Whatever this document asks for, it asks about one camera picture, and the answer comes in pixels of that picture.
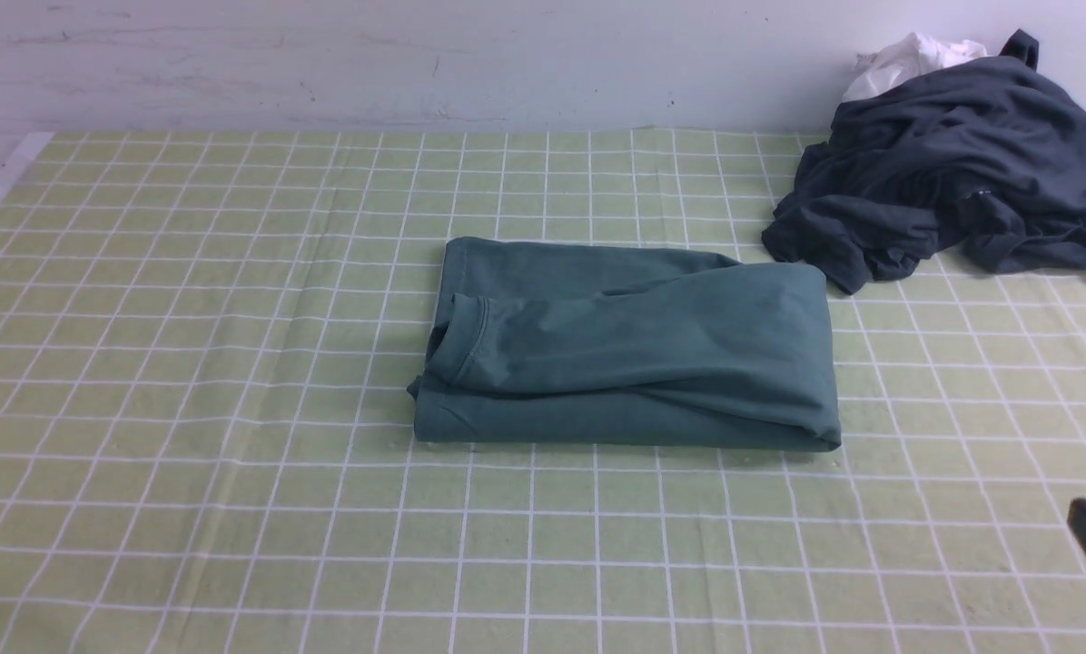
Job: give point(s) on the green long-sleeve top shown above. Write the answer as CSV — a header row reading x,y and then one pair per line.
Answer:
x,y
537,342

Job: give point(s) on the dark navy garment pile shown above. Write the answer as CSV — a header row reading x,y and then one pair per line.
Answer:
x,y
988,156

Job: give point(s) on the white cloth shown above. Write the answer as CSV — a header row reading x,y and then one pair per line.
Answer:
x,y
917,54

